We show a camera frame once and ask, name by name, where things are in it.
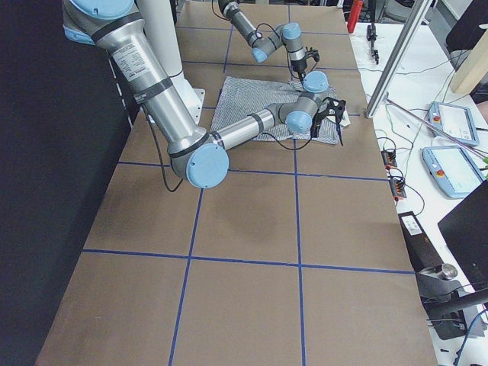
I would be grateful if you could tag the black tripod stick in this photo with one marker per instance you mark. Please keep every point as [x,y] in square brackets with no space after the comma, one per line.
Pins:
[371,31]

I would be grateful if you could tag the black box with label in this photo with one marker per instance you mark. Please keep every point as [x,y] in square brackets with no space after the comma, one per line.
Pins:
[422,253]

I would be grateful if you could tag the orange connector block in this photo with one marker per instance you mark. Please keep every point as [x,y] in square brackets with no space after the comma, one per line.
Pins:
[389,158]
[397,186]

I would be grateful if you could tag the teach pendant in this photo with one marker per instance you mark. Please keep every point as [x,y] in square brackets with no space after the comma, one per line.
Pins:
[455,120]
[453,170]

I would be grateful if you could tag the near teach pendant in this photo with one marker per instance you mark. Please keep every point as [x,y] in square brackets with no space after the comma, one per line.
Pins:
[453,170]

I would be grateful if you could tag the orange connector block far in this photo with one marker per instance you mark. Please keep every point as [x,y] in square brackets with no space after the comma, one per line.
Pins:
[389,158]

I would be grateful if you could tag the black monitor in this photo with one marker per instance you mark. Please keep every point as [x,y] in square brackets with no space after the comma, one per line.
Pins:
[464,230]

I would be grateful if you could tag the red cylinder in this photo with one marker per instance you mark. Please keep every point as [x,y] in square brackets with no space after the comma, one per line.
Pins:
[354,15]

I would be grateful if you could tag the orange connector block near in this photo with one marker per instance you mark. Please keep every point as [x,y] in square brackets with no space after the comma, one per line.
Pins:
[397,186]

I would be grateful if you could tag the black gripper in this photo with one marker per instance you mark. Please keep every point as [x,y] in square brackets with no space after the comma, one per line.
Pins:
[317,123]
[299,66]

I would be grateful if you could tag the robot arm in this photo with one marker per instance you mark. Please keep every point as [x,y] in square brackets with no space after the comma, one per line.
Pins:
[196,155]
[263,34]

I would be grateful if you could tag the far teach pendant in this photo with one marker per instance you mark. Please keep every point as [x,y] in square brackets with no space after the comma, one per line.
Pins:
[455,120]

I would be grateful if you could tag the reacher grabber tool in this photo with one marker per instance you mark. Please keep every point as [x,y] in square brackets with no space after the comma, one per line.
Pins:
[437,130]

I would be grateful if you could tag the seated person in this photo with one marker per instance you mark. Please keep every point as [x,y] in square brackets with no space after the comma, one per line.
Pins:
[480,98]

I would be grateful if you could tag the aluminium frame post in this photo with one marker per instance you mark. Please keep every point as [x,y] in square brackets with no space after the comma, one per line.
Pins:
[405,38]

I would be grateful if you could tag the striped polo shirt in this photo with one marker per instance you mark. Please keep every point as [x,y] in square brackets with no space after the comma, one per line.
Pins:
[240,97]

